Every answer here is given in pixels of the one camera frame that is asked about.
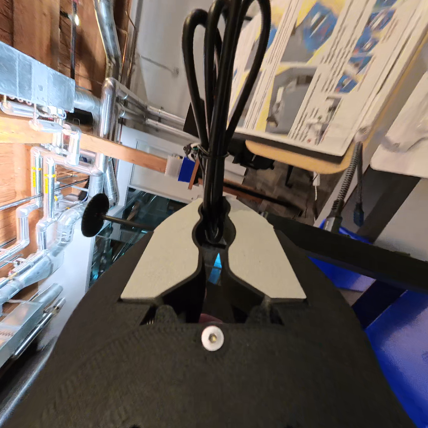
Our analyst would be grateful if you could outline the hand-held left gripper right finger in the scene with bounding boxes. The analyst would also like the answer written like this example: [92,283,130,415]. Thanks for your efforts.
[223,197,307,322]

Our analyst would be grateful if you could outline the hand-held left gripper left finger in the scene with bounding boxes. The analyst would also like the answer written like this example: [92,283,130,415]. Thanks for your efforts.
[120,198,206,322]

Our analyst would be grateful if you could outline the black multiport hub cable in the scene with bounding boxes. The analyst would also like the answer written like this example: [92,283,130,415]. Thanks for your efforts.
[182,0,271,245]

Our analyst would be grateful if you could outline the black braided usb cable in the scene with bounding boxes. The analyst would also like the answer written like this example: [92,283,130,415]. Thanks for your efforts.
[323,142,366,235]

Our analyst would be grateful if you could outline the blue plastic bin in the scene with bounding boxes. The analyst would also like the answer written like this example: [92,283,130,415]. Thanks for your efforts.
[308,217,428,428]

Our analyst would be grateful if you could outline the black pole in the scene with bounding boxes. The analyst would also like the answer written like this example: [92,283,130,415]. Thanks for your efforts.
[80,193,158,239]

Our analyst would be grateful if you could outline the blue storage bin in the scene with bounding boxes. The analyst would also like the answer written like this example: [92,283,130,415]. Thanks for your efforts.
[179,156,196,183]

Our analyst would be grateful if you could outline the silver pipe cluster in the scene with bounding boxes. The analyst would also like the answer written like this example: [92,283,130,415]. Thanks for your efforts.
[0,100,117,301]

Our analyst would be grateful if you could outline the printed instruction sheet pad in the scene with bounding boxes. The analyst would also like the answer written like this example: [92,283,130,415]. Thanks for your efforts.
[231,0,428,156]

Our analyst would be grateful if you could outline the wooden post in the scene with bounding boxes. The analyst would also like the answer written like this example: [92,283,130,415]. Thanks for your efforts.
[0,115,168,173]

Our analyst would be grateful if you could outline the silver rectangular duct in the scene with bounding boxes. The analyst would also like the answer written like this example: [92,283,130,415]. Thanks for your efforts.
[0,42,76,112]

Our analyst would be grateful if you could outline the silver ventilation duct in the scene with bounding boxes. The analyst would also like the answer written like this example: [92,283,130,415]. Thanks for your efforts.
[93,0,122,79]

